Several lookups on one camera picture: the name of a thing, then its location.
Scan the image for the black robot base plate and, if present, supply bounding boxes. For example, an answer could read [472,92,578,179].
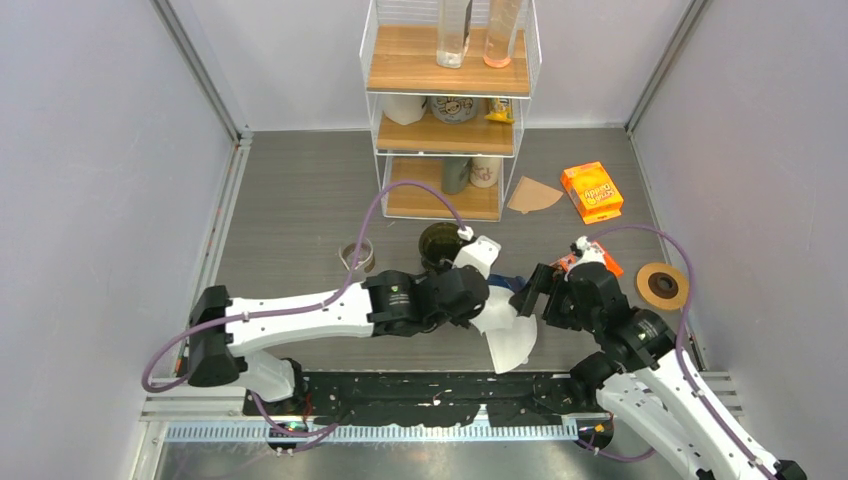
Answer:
[263,372,615,448]

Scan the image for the white wire wooden shelf rack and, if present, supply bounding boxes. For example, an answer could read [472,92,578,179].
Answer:
[359,1,542,222]

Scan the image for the white jug on shelf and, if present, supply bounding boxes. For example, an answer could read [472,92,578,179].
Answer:
[382,94,428,126]

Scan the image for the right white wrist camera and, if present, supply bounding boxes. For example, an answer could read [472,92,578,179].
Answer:
[570,236,605,269]

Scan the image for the clear glass beaker brown band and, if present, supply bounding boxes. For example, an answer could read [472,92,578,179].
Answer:
[338,238,376,274]

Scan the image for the orange snack packet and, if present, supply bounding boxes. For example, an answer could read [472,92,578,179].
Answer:
[552,241,623,278]

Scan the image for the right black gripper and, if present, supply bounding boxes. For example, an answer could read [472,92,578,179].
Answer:
[509,262,600,333]

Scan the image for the brown paper coffee filter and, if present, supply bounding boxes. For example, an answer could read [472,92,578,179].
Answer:
[507,176,563,214]

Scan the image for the cartoon printed round tin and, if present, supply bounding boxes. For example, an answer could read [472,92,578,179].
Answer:
[429,96,479,124]

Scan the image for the orange yellow box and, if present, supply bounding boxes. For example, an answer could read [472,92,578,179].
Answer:
[560,161,624,225]

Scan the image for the clear glass bottle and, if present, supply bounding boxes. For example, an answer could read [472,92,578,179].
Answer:
[436,0,473,69]

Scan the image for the brown tape roll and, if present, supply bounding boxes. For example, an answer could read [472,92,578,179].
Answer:
[635,262,690,311]

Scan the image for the dark green coffee dripper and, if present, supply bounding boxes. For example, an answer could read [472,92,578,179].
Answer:
[418,222,465,261]

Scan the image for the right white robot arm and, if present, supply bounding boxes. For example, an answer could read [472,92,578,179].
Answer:
[509,262,807,479]

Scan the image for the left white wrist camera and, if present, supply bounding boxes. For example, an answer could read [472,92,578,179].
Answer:
[453,236,501,280]

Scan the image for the grey glass coffee server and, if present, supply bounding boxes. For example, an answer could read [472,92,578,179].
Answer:
[421,258,453,274]

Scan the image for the clear pink bottom bottle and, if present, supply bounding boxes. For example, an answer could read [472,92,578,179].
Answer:
[483,0,524,68]

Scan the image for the blue plastic funnel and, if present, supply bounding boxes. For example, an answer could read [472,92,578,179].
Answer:
[487,273,527,293]

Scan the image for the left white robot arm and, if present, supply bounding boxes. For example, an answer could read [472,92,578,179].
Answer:
[187,266,489,414]

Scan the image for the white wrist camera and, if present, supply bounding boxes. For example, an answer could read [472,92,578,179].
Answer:
[570,236,605,269]
[453,236,501,280]

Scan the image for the yellow snack packet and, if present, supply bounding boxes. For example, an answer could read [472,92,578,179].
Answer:
[484,97,515,125]

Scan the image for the white paper coffee filter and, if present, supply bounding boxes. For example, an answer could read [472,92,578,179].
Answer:
[470,285,518,334]

